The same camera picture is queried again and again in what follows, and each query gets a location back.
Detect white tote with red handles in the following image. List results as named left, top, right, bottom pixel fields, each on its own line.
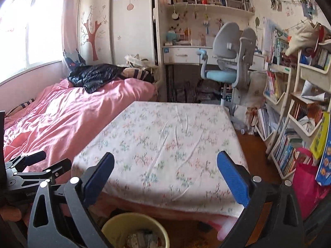
left=243, top=106, right=259, bottom=135

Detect white desk with drawers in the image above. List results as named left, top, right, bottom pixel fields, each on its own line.
left=161, top=45, right=267, bottom=102

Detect striped beige cloth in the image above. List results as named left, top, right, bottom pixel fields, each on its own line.
left=120, top=67, right=156, bottom=83

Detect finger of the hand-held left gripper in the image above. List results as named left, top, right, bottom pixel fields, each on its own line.
left=5, top=151, right=47, bottom=173
left=47, top=159, right=72, bottom=184

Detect beige cloth bag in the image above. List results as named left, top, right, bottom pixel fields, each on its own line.
left=284, top=21, right=322, bottom=56

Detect striped pillow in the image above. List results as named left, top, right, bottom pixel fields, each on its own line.
left=5, top=98, right=35, bottom=117

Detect stack of papers and folders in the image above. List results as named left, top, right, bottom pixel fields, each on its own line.
left=257, top=107, right=280, bottom=137

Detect row of colourful books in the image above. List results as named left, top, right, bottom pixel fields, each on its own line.
left=273, top=129, right=306, bottom=175

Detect yellow box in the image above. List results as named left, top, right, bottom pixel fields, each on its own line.
left=310, top=112, right=331, bottom=161

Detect floral tablecloth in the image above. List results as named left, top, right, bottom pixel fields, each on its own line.
left=71, top=101, right=249, bottom=216

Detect pale yellow trash bin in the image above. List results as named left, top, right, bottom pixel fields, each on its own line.
left=101, top=212, right=171, bottom=248

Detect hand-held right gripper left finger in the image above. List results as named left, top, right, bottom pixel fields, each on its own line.
left=27, top=152, right=115, bottom=248

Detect white paper bag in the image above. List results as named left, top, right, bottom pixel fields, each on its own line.
left=247, top=71, right=267, bottom=107

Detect white paper sheets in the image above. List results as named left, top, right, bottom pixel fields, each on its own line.
left=301, top=80, right=328, bottom=102

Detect row of thin books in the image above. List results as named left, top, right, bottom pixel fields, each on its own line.
left=266, top=71, right=281, bottom=101

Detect string of photos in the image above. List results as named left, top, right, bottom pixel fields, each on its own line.
left=248, top=0, right=320, bottom=25

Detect row of brown books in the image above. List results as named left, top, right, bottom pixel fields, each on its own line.
left=291, top=101, right=324, bottom=124

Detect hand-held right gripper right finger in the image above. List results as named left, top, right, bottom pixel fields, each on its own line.
left=217, top=150, right=305, bottom=248

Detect blue printed box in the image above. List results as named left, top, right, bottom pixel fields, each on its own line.
left=315, top=134, right=331, bottom=187

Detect black jacket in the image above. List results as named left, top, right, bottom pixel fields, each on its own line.
left=67, top=63, right=128, bottom=94

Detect pink curtain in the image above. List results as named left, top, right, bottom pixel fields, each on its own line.
left=61, top=0, right=84, bottom=57

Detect white wardrobe with tree decal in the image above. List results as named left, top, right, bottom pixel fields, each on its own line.
left=78, top=0, right=159, bottom=68

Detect row of tall books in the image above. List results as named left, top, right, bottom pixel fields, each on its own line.
left=269, top=30, right=290, bottom=65

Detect white rolling book cart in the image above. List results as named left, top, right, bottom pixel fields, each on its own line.
left=255, top=63, right=298, bottom=148
left=267, top=40, right=331, bottom=180

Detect person's left hand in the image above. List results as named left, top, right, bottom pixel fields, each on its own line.
left=0, top=207, right=22, bottom=222

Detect pink tote bag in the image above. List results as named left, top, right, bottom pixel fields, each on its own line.
left=292, top=147, right=331, bottom=221

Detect pile of clear plastic bags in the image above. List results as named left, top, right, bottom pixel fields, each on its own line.
left=176, top=80, right=223, bottom=102

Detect grey chair with blue seat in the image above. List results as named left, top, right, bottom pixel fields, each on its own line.
left=196, top=22, right=257, bottom=109

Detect pink blanket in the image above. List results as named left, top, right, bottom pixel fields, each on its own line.
left=2, top=79, right=158, bottom=184

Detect window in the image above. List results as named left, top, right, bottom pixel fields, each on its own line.
left=0, top=0, right=65, bottom=83

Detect white canvas bag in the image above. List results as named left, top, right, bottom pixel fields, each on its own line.
left=125, top=54, right=150, bottom=68

